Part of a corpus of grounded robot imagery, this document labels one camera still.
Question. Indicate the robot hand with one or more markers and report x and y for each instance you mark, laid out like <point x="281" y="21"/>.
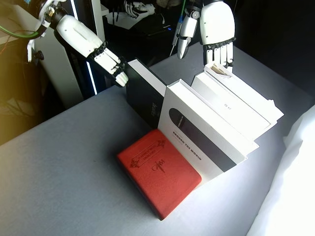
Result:
<point x="216" y="22"/>
<point x="78" y="34"/>

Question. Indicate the black LET IT BE book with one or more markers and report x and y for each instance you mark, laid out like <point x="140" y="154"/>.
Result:
<point x="142" y="98"/>

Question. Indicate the white FASHIONINDIA book box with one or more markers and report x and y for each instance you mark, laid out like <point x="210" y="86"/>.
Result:
<point x="246" y="91"/>

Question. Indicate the plain white book box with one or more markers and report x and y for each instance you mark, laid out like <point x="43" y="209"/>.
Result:
<point x="276" y="114"/>

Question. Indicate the white book black oval print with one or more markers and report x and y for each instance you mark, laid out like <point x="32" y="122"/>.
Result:
<point x="194" y="150"/>

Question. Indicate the red embossed book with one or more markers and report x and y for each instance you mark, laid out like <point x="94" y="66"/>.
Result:
<point x="157" y="169"/>

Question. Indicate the crumpled packing paper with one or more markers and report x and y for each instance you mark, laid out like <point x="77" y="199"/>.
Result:
<point x="219" y="69"/>

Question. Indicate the white paper sheet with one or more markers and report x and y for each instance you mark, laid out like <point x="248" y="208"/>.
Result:
<point x="125" y="20"/>

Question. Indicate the white robot body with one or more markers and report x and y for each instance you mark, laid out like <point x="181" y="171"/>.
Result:
<point x="56" y="78"/>

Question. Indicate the black device blue light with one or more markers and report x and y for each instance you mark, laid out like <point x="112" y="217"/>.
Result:
<point x="162" y="30"/>

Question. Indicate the spare white robot hand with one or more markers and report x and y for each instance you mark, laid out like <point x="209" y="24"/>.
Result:
<point x="137" y="8"/>

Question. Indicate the grey table cloth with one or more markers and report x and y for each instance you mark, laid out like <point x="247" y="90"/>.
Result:
<point x="61" y="172"/>

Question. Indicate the white cloth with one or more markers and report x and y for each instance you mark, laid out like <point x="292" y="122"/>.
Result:
<point x="295" y="184"/>

